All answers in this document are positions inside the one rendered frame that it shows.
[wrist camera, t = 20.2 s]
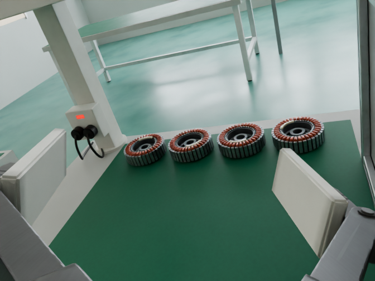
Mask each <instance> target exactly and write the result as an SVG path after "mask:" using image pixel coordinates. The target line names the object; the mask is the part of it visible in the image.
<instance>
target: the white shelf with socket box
mask: <svg viewBox="0 0 375 281"><path fill-rule="evenodd" d="M29 11H33V12H34V14H35V16H36V18H37V21H38V23H39V25H40V27H41V29H42V31H43V33H44V35H45V37H46V39H47V42H48V44H49V46H50V48H51V50H52V52H53V54H54V56H55V58H56V61H57V63H58V65H59V67H60V69H61V71H62V73H63V75H64V78H65V80H66V82H67V84H68V86H69V88H70V90H71V92H72V94H73V96H74V99H75V101H76V103H77V105H76V106H72V107H71V108H70V109H69V110H68V111H67V112H66V113H65V115H66V117H67V119H68V121H69V123H70V125H71V127H72V129H73V130H72V131H71V136H72V137H73V138H74V141H75V148H76V150H77V153H78V155H79V157H80V159H81V160H83V159H84V157H85V155H86V153H87V151H88V150H89V149H90V148H91V150H92V151H93V152H94V153H95V155H96V156H98V157H99V158H103V157H104V154H108V153H112V152H114V151H117V150H119V149H120V148H122V147H123V146H124V145H125V144H126V143H127V137H126V135H124V134H122V133H121V130H120V128H119V126H118V123H117V121H116V119H115V117H114V114H113V112H112V109H111V107H110V105H109V103H108V100H107V97H106V95H105V93H104V91H103V88H102V86H101V84H100V81H99V79H98V77H97V74H96V72H95V70H94V67H93V65H92V62H91V60H90V58H89V55H88V53H87V51H86V48H85V46H84V44H83V41H82V39H81V37H80V34H79V32H78V29H77V27H76V25H75V22H74V20H73V18H72V16H71V13H70V11H69V8H68V6H67V4H66V2H65V0H0V20H3V19H6V18H10V17H13V16H16V15H19V14H22V13H26V12H29ZM85 139H87V141H88V144H89V147H88V148H87V149H86V151H85V152H84V154H83V156H81V153H80V151H79V148H78V144H77V141H79V140H85ZM90 139H94V140H95V143H96V147H95V150H96V151H95V150H94V148H93V147H92V145H93V143H94V142H91V143H90ZM99 154H102V156H100V155H99Z"/></svg>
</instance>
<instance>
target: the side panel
mask: <svg viewBox="0 0 375 281"><path fill-rule="evenodd" d="M356 15H357V46H358V78H359V110H360V142H361V158H362V163H363V168H364V171H365V174H366V178H367V182H368V186H369V190H370V193H371V196H372V201H373V204H374V209H375V7H374V6H373V5H372V4H371V2H370V1H369V0H356Z"/></svg>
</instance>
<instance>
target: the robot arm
mask: <svg viewBox="0 0 375 281"><path fill-rule="evenodd" d="M65 176H66V131H65V129H57V128H55V129H54V130H53V131H52V132H50V133H49V134H48V135H47V136H46V137H45V138H44V139H43V140H42V141H40V142H39V143H38V144H37V145H35V146H34V147H33V148H32V149H31V150H30V151H29V152H28V153H27V154H25V155H24V156H23V157H22V158H21V159H20V160H19V161H18V162H17V163H15V162H10V163H7V164H4V165H2V166H0V281H92V279H91V278H90V277H89V276H88V275H87V274H86V272H85V271H83V270H82V268H81V267H80V266H79V265H77V264H76V263H72V264H70V265H67V266H65V265H64V264H63V263H62V262H61V261H60V259H59V258H58V257H57V256H56V255H55V254H54V252H53V251H52V250H51V249H50V248H49V247H48V245H47V244H46V243H45V242H44V241H43V240H42V239H41V237H40V236H39V235H38V233H37V232H36V231H35V230H34V229H33V228H32V227H31V226H32V225H33V223H34V222H35V220H36V219H37V217H38V216H39V214H40V213H41V211H42V210H43V209H44V207H45V206H46V204H47V203H48V201H49V199H50V198H51V196H52V195H53V194H54V192H55V191H56V189H57V188H58V186H59V185H60V184H61V182H62V181H63V179H64V178H65ZM272 191H273V193H274V194H275V195H276V197H277V198H278V200H279V201H280V203H281V204H282V206H283V207H284V209H285V210H286V211H287V213H288V214H289V216H290V218H292V220H293V222H294V223H295V225H296V226H297V227H298V229H299V230H300V232H301V233H302V235H303V236H304V238H305V239H306V241H307V242H308V243H309V245H310V246H311V248H312V249H313V251H314V252H315V254H316V255H317V256H318V257H319V259H320V260H319V262H318V263H317V265H316V267H315V269H314V270H313V271H312V273H311V275H310V276H309V275H307V274H306V275H305V276H304V277H303V279H302V281H363V279H364V276H365V273H366V270H367V267H368V264H369V263H372V264H375V211H373V210H371V209H368V208H366V207H357V206H356V205H355V204H354V203H352V202H351V201H350V200H349V199H348V198H347V197H346V196H344V195H343V194H342V193H341V192H340V191H339V190H337V189H336V188H334V187H332V186H331V185H329V184H328V183H327V182H326V180H324V179H323V178H322V177H321V176H320V175H319V174H318V173H316V172H315V171H314V170H313V169H312V168H311V167H310V166H309V165H308V164H307V163H306V162H304V161H303V160H302V159H301V158H300V157H299V156H298V155H297V154H296V153H295V152H294V151H293V150H291V149H290V148H282V149H280V153H279V157H278V162H277V167H276V172H275V177H274V181H273V186H272Z"/></svg>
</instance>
